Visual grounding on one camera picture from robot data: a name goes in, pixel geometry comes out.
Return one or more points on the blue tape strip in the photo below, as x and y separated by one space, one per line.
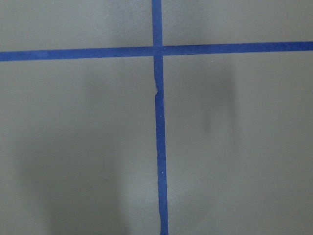
161 147
73 53

